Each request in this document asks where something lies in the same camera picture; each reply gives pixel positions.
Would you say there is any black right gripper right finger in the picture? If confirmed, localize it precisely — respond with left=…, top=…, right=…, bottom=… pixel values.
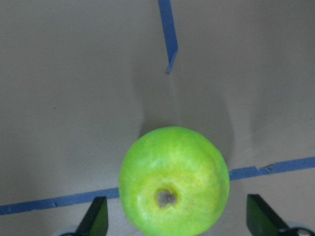
left=246, top=194, right=290, bottom=236

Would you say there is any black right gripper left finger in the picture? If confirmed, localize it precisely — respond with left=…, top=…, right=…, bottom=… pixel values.
left=75, top=197, right=108, bottom=236

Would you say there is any green apple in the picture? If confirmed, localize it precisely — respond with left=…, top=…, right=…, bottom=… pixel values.
left=119, top=126, right=230, bottom=236

